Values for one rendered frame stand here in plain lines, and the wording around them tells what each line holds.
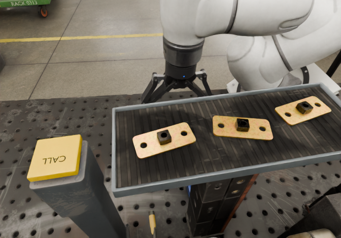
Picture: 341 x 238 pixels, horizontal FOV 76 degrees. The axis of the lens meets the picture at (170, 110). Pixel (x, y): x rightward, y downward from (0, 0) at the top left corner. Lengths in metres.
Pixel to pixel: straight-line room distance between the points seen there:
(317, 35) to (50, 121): 1.02
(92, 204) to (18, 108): 0.87
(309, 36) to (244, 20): 0.37
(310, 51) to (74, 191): 0.71
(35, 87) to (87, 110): 1.54
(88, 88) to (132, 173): 2.04
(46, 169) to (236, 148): 0.25
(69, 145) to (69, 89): 2.04
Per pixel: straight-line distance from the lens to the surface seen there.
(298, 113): 0.40
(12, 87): 2.68
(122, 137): 0.32
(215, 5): 0.42
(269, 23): 0.47
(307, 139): 0.37
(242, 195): 0.49
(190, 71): 0.51
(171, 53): 0.47
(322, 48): 0.80
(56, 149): 0.34
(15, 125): 1.13
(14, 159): 1.01
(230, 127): 0.33
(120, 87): 2.23
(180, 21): 0.42
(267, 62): 0.79
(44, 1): 3.82
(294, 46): 0.79
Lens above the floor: 1.41
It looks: 47 degrees down
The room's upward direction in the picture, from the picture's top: straight up
